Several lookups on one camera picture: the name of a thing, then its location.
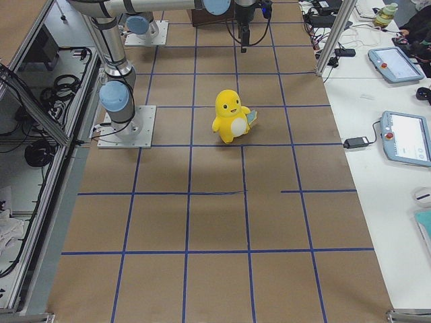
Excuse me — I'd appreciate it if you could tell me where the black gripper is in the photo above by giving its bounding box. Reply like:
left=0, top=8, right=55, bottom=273
left=234, top=0, right=273, bottom=53

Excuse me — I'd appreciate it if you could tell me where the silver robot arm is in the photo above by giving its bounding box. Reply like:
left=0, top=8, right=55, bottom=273
left=126, top=11, right=159, bottom=38
left=71, top=1, right=272, bottom=147

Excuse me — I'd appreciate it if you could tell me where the yellow plush dinosaur toy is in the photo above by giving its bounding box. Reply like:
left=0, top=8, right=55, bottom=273
left=211, top=89, right=257, bottom=144

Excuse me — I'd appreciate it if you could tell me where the green drink bottle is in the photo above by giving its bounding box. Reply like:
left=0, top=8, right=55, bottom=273
left=372, top=3, right=398, bottom=28

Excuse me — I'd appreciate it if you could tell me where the upper blue teach pendant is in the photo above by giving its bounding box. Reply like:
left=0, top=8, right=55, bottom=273
left=368, top=47, right=425, bottom=83

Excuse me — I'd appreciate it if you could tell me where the blue teach pendant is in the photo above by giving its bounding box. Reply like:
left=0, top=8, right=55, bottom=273
left=368, top=47, right=425, bottom=83
left=380, top=111, right=430, bottom=168

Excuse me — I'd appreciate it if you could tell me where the black power adapter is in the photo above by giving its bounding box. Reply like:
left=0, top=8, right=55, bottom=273
left=343, top=137, right=370, bottom=149

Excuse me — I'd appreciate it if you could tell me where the lower blue teach pendant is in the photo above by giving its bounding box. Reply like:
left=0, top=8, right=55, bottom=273
left=380, top=111, right=430, bottom=168

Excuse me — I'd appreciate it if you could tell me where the white crumpled cloth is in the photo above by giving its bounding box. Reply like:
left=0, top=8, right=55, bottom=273
left=0, top=186, right=26, bottom=256

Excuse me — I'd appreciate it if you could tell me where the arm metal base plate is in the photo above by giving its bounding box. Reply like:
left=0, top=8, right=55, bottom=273
left=125, top=16, right=168, bottom=47
left=97, top=105, right=156, bottom=149

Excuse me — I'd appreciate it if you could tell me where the aluminium frame post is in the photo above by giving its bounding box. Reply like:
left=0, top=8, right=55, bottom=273
left=315, top=0, right=357, bottom=76

